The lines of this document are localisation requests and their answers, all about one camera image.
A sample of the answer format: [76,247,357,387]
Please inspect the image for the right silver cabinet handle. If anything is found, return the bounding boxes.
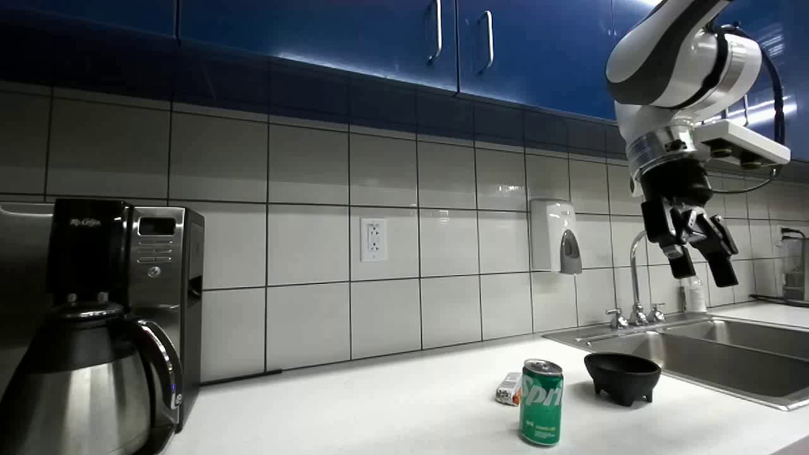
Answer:
[481,10,495,73]

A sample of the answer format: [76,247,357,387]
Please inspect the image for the blue upper cabinets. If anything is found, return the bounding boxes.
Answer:
[0,0,809,163]

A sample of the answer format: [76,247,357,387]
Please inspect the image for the black steel coffee maker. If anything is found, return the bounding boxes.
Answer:
[3,200,204,417]

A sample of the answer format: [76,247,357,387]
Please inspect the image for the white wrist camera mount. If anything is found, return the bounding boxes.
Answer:
[694,122,792,166]

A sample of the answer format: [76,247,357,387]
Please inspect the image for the steel coffee carafe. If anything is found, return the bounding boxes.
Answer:
[0,307,185,455]

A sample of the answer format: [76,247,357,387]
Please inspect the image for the black stone bowl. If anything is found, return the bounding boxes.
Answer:
[585,352,663,408]

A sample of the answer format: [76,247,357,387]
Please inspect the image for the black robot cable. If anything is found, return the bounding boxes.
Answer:
[710,22,790,197]

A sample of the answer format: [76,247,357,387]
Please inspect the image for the stainless steel sink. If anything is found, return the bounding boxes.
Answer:
[556,318,809,411]

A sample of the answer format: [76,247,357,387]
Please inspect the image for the chrome sink faucet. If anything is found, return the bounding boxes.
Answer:
[606,231,665,328]

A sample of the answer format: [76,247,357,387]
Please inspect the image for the left silver cabinet handle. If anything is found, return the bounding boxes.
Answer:
[427,0,446,64]

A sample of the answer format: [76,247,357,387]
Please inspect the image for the silver cabinet handle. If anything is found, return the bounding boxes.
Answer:
[481,10,495,73]
[427,0,446,64]

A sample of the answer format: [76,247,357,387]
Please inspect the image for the green soda can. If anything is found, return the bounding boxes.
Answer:
[518,360,565,447]

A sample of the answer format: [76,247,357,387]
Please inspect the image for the clear soap bottle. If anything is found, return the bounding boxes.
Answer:
[681,279,709,313]

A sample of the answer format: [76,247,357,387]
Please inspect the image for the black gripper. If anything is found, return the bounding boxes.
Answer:
[641,160,738,288]

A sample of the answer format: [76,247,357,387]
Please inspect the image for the white wall outlet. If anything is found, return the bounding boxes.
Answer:
[361,217,386,264]

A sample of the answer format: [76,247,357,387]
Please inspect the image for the white soap dispenser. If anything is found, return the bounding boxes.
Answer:
[531,200,582,275]

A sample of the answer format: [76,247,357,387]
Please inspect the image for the appliance at right edge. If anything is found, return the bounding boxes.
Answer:
[778,227,809,307]

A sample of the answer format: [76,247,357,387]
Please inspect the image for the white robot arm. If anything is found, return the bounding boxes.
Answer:
[606,0,764,288]

